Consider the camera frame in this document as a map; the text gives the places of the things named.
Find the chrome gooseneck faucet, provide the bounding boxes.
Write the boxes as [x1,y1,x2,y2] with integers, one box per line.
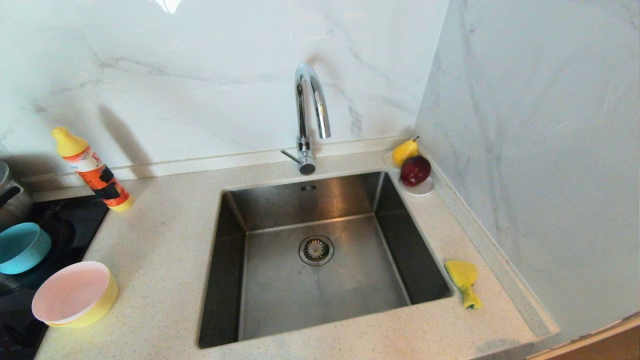
[281,62,332,176]

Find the yellow green sponge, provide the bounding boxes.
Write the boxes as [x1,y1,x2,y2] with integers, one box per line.
[444,260,484,310]

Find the orange dish soap bottle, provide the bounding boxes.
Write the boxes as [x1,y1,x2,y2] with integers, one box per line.
[51,127,135,212]

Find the yellow plastic bowl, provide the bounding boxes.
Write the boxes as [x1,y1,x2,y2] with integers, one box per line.
[46,276,120,329]

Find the pink plastic bowl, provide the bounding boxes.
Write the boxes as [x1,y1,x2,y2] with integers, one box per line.
[31,261,112,325]

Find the blue plastic bowl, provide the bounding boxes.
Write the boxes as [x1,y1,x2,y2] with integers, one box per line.
[0,222,52,275]

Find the stainless steel sink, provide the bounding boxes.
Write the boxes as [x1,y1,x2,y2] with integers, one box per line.
[198,171,454,349]

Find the round metal drain strainer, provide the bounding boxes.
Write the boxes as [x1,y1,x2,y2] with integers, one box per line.
[299,234,335,267]

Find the yellow pear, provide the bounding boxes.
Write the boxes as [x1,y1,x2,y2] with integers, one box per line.
[392,136,420,167]

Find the dark red apple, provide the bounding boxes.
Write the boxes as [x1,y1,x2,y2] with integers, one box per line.
[401,154,433,187]

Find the small white dish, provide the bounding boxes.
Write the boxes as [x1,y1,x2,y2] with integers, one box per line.
[383,150,436,197]

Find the black induction cooktop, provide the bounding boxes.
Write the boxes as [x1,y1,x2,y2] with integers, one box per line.
[0,195,110,360]

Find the stainless steel pot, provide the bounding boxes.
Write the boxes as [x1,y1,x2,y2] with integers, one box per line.
[0,161,34,232]

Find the brown wooden panel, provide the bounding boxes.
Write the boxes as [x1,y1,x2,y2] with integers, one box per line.
[525,315,640,360]

